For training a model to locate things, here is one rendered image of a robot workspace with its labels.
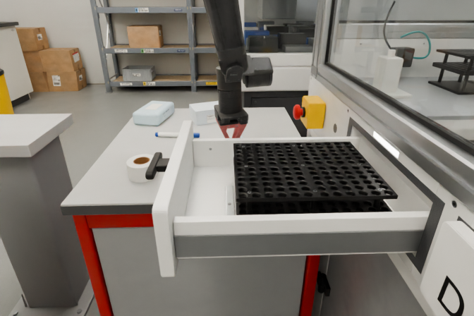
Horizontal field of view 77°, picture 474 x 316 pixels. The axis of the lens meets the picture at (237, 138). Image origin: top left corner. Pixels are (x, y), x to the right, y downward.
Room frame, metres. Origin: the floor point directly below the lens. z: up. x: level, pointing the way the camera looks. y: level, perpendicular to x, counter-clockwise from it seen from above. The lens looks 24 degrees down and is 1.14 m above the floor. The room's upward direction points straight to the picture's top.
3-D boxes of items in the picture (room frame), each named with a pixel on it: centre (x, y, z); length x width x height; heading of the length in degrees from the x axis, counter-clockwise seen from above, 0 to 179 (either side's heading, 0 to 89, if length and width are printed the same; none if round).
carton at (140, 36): (4.32, 1.25, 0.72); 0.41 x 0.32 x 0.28; 92
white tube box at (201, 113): (1.01, 0.10, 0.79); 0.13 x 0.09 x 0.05; 112
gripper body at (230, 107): (0.70, 0.02, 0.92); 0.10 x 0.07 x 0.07; 14
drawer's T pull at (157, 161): (0.42, 0.12, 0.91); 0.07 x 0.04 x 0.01; 2
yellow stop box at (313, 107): (0.76, -0.20, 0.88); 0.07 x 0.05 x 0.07; 2
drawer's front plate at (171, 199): (0.42, 0.09, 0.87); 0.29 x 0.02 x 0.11; 2
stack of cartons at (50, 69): (4.29, 2.65, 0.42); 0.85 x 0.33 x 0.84; 92
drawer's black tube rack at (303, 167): (0.43, -0.11, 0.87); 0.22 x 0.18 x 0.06; 92
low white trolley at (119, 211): (0.83, 0.09, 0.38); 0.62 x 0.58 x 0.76; 2
